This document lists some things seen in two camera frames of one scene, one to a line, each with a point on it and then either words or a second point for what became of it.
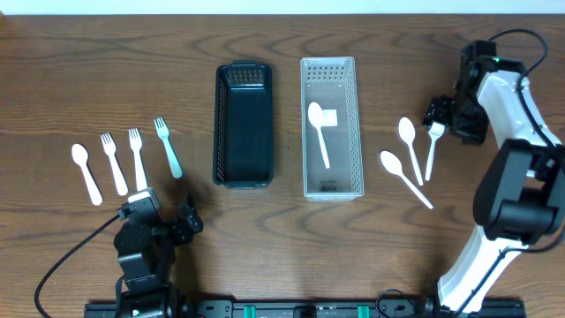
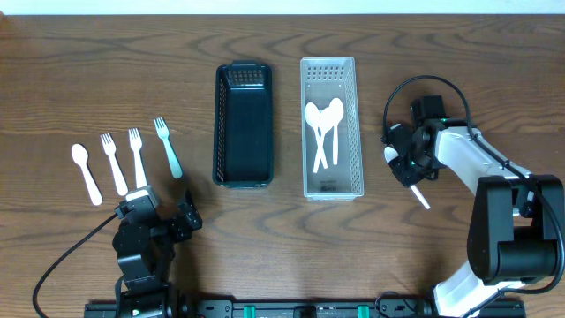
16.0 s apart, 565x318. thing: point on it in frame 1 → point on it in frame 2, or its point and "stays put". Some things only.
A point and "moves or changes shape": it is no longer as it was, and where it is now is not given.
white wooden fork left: [109, 148] stays put
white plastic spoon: [406, 129] moves or changes shape
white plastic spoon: [435, 131] moves or changes shape
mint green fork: [162, 131] stays put
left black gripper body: [177, 224] stays put
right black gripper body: [465, 117] → [413, 167]
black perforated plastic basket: [244, 147] stays put
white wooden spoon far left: [80, 155] stays put
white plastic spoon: [316, 117] stays put
